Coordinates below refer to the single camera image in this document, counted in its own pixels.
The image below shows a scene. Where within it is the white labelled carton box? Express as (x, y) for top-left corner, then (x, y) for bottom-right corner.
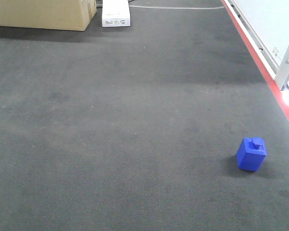
(102, 0), (131, 27)

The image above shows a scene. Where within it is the white conveyor side panel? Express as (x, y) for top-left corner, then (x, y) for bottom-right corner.
(231, 0), (289, 78)

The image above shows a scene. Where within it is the brown cardboard box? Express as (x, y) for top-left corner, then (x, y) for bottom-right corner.
(0, 0), (97, 31)

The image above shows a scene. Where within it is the small blue plastic cube part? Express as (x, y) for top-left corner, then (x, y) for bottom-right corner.
(236, 137), (267, 172)

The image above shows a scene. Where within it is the red conveyor side rail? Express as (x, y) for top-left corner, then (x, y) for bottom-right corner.
(222, 0), (289, 121)

